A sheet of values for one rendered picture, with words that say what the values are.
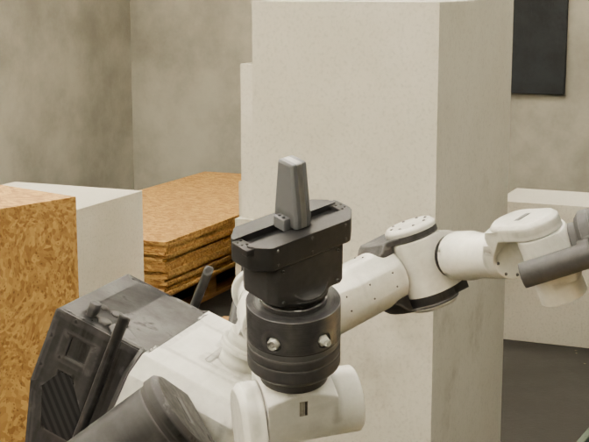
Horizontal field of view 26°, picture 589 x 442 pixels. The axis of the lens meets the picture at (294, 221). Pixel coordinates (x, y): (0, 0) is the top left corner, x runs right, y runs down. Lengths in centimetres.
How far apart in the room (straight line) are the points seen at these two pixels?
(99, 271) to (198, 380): 367
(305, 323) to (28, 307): 225
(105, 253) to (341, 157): 155
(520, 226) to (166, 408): 58
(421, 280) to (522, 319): 478
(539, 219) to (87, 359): 61
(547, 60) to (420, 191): 592
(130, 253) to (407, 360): 174
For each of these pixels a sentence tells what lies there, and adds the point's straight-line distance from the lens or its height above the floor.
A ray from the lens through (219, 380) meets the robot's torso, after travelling 151.
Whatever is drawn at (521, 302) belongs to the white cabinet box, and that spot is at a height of 20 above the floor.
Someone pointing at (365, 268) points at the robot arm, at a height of 139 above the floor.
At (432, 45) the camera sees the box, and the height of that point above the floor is 163.
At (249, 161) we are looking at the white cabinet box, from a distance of 595.
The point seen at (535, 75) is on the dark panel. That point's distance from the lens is 971.
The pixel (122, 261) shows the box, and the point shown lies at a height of 68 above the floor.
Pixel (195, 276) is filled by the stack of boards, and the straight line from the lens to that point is 724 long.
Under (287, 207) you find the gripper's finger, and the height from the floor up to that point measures 160.
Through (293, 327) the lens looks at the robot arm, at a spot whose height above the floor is 150.
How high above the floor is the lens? 180
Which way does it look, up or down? 10 degrees down
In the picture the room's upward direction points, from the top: straight up
